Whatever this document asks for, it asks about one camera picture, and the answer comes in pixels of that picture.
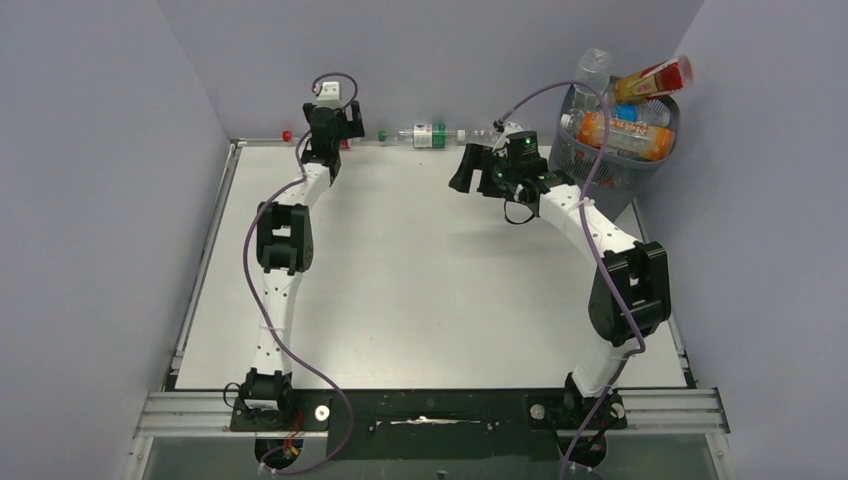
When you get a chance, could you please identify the orange juice bottle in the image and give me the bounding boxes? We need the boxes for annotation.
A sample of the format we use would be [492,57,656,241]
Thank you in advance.
[560,112,675,161]

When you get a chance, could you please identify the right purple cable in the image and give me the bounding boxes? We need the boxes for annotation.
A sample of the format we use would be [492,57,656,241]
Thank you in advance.
[493,80,647,480]

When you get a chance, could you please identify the red cap bottle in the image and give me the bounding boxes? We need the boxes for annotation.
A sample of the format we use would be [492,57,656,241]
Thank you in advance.
[281,130,352,151]

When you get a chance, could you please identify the purple cable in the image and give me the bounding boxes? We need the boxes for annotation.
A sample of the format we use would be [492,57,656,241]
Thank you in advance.
[493,80,647,480]
[242,72,360,478]

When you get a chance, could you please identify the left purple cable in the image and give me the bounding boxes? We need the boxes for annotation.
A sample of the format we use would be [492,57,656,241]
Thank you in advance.
[242,72,360,478]

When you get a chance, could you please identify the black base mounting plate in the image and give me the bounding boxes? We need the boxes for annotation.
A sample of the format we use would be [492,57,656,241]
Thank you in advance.
[224,387,628,472]

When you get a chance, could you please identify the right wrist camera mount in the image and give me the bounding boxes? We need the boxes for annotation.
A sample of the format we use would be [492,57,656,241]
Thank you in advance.
[492,121,525,157]

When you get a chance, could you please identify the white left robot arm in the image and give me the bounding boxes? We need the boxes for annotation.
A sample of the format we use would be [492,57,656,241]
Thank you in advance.
[236,100,365,424]

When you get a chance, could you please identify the aluminium frame rail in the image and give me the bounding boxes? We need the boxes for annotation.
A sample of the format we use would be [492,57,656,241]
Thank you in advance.
[135,391,232,438]

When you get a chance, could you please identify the clear bottle blue label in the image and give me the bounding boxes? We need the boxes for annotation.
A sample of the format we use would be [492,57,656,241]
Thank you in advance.
[611,104,671,128]

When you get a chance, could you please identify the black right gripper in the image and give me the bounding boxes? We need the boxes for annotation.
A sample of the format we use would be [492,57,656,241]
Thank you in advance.
[449,145,519,200]

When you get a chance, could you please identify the amber tea bottle red label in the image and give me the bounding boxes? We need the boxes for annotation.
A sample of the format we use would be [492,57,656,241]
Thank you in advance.
[607,55,694,104]

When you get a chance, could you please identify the green cap bottle at wall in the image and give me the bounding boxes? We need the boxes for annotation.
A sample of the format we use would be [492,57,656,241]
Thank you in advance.
[377,123,459,150]

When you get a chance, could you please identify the crushed clear bottle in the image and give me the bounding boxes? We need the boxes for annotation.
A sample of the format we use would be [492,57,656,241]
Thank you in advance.
[456,128,507,149]

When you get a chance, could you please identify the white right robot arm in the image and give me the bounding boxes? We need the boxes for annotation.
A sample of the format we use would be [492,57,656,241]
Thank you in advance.
[449,131,671,427]

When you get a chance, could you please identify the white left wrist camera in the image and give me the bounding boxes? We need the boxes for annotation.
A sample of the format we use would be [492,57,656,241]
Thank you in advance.
[316,81,342,108]

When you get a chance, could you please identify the crushed bottle white blue label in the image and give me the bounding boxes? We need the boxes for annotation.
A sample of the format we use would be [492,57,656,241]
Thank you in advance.
[572,48,613,111]

